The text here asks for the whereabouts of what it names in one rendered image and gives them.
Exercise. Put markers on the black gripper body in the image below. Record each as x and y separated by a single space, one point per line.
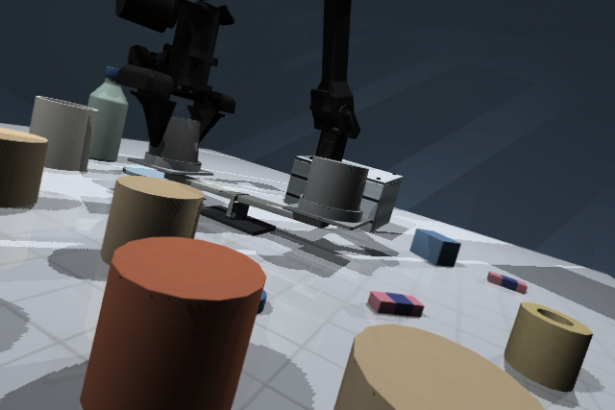
189 67

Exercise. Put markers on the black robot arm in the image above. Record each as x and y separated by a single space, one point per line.
332 103

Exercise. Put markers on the grey balance scale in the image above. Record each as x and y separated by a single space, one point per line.
235 215

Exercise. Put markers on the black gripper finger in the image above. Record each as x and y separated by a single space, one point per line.
207 118
157 114

